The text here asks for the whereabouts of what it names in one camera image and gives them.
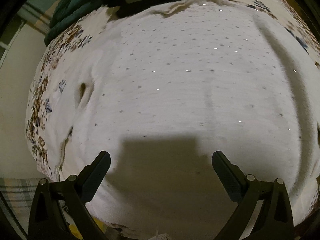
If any white dotted knit garment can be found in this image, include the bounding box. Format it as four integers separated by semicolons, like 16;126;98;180
51;0;320;238

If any grey plaid cloth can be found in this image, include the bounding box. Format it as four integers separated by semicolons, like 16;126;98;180
1;178;39;207

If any floral fleece bed blanket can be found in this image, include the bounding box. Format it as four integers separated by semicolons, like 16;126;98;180
24;0;320;239

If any dark green velvet pillow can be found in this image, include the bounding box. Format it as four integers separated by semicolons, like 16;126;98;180
44;0;110;46

